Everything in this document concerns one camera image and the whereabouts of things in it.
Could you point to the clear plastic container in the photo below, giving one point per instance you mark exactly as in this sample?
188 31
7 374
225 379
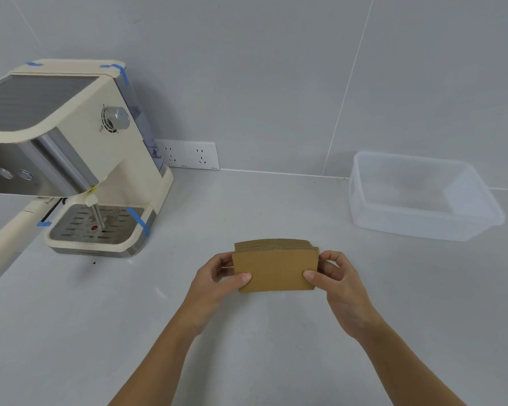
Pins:
406 226

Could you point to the person's left forearm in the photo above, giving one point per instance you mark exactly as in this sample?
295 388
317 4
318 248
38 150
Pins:
161 363

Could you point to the cream espresso machine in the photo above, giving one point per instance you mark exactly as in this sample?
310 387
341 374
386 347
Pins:
122 164

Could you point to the person's left hand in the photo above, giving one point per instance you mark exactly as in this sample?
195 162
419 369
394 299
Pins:
207 295

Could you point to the stack of brown cup sleeves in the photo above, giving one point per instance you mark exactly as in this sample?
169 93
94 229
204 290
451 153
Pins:
271 270

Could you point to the person's right forearm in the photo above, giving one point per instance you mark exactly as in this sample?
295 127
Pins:
406 367

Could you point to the white wall socket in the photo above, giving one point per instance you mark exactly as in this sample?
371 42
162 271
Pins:
171 153
201 156

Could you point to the person's right hand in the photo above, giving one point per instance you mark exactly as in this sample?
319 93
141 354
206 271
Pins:
347 295

